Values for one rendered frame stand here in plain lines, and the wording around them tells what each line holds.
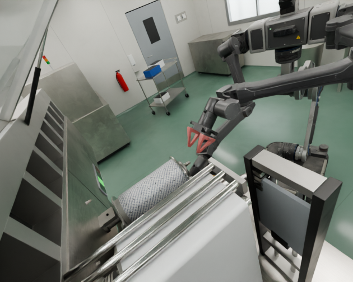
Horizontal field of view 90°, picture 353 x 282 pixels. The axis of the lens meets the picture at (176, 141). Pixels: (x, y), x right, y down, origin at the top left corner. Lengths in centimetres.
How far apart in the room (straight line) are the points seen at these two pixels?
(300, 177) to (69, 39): 492
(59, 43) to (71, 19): 58
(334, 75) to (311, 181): 37
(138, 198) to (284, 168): 44
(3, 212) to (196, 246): 31
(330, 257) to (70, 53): 501
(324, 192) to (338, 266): 56
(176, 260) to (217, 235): 8
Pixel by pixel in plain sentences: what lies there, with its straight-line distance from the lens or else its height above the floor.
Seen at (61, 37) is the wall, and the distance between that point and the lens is 501.
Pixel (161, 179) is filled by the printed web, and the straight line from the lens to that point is 64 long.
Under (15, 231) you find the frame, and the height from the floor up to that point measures 156.
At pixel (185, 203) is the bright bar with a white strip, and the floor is 145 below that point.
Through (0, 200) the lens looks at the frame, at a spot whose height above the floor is 160.
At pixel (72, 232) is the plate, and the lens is 52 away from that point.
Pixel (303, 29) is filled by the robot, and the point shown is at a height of 145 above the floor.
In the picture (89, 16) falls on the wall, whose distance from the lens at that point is 511.
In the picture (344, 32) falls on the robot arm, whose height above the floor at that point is 147.
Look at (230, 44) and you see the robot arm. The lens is 116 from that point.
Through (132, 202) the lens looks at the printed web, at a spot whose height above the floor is 130.
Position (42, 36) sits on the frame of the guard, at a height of 181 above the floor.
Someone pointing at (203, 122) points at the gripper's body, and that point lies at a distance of 64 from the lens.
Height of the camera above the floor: 174
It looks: 34 degrees down
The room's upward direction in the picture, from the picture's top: 24 degrees counter-clockwise
